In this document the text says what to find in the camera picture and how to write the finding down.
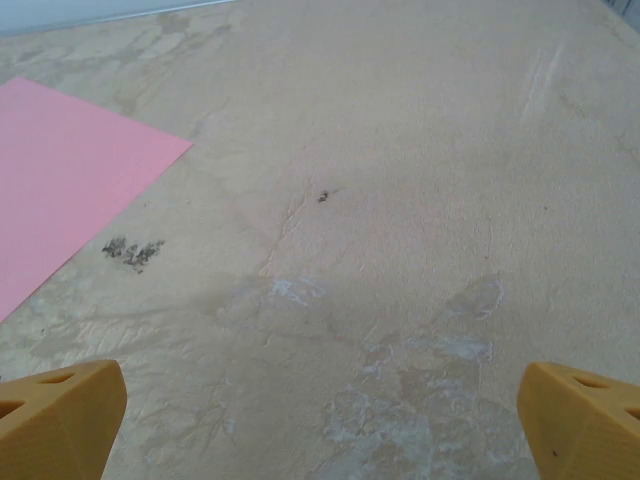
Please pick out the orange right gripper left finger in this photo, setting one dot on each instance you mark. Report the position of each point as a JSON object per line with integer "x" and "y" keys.
{"x": 55, "y": 425}

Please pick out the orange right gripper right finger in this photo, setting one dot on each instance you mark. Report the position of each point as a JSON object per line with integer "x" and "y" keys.
{"x": 585, "y": 430}

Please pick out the pink paper sheet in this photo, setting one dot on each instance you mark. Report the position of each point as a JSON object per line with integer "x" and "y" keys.
{"x": 60, "y": 175}

